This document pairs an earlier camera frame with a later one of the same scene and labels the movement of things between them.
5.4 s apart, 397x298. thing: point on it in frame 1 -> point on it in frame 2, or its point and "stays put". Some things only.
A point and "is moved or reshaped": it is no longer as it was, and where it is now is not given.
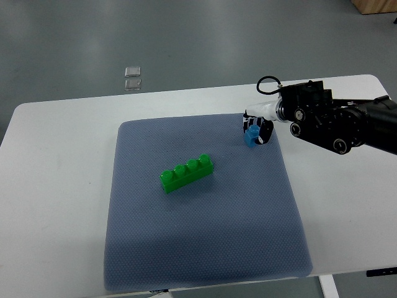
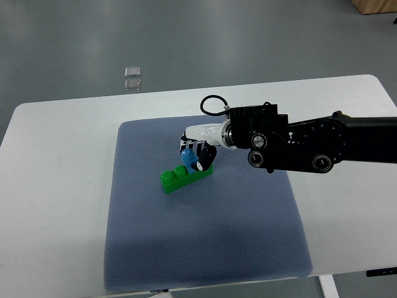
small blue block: (251, 133) is moved or reshaped
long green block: (183, 175) stays put
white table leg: (329, 287) stays put
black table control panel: (381, 272) stays put
